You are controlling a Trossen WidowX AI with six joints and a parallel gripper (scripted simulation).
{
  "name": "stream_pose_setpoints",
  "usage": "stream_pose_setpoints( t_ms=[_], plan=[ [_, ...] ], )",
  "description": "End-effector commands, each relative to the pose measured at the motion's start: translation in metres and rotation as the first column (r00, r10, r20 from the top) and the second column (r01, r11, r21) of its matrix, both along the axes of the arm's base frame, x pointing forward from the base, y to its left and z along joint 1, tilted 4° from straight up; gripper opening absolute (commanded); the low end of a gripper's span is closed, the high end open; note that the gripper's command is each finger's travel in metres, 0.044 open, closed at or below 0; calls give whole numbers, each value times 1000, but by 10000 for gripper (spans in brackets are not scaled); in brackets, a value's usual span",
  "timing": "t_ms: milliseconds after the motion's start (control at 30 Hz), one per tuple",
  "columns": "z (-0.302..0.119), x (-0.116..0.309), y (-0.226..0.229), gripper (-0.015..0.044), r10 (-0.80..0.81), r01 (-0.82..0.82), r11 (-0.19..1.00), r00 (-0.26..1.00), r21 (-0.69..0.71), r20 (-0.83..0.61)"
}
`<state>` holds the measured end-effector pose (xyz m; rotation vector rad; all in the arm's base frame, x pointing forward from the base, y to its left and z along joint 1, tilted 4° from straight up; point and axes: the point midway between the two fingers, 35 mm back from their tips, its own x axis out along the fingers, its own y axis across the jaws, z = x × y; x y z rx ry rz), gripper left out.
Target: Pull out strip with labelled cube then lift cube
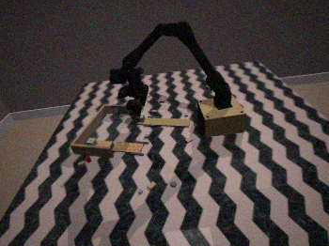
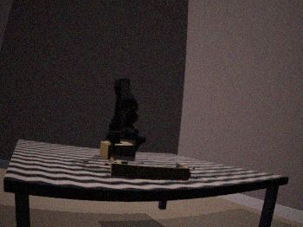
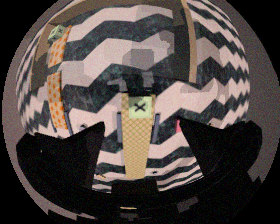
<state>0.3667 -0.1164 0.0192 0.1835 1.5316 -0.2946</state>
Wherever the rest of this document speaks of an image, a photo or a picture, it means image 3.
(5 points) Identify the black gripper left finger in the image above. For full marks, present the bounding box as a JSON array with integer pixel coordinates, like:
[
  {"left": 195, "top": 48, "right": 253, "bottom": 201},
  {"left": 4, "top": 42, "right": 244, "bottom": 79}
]
[{"left": 34, "top": 122, "right": 105, "bottom": 189}]

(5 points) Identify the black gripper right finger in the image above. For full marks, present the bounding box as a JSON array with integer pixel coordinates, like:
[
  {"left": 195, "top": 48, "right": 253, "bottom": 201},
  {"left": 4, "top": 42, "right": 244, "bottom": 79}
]
[{"left": 179, "top": 118, "right": 245, "bottom": 177}]

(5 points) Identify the pink rectangular block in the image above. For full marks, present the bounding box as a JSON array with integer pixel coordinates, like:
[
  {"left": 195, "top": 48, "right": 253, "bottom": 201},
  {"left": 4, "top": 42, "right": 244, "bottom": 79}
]
[{"left": 175, "top": 117, "right": 182, "bottom": 133}]

